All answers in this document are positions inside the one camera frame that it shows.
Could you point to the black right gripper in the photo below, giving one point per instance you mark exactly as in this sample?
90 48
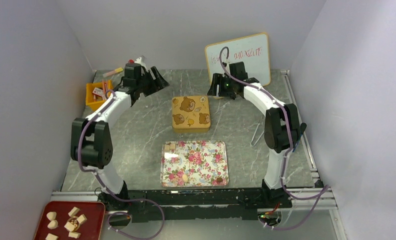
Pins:
219 85

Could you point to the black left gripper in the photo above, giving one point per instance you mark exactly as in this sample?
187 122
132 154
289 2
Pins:
157 84

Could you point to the silver tin lid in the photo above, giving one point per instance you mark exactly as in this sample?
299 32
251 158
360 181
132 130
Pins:
191 111

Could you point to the gold chocolate tin box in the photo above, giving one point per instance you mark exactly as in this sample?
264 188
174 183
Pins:
190 129

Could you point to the floral rectangular tray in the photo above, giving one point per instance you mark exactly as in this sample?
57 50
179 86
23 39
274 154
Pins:
203 161

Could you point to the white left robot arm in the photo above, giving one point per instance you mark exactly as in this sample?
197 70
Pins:
91 143

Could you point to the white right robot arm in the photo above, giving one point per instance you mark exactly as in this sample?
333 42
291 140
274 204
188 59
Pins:
282 127

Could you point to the pink yellow marker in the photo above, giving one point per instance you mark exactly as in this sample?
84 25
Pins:
112 72

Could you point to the whiteboard with red writing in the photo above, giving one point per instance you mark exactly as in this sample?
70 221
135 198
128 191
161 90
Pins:
253 50

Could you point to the yellow plastic bin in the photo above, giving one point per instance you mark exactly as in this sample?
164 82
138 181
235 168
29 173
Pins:
94 93

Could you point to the red lacquer tray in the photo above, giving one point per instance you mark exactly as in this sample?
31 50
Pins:
68 220

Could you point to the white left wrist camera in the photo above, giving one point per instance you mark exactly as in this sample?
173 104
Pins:
142 61

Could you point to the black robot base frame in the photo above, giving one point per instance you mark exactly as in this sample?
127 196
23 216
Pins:
224 203

